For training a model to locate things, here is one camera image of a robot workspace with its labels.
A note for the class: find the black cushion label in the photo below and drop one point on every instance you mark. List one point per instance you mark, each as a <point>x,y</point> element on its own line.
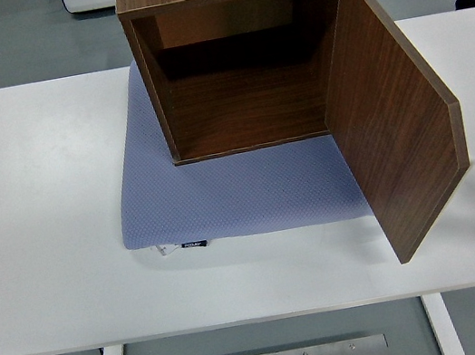
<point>195,244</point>

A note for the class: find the brown wooden cabinet door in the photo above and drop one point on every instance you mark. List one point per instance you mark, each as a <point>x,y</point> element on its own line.
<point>392,113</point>

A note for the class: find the blue-grey textured cushion mat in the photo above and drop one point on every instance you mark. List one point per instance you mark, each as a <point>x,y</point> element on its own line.
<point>232,197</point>

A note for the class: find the white cushion tag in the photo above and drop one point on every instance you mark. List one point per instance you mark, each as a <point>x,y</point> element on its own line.
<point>165,250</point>

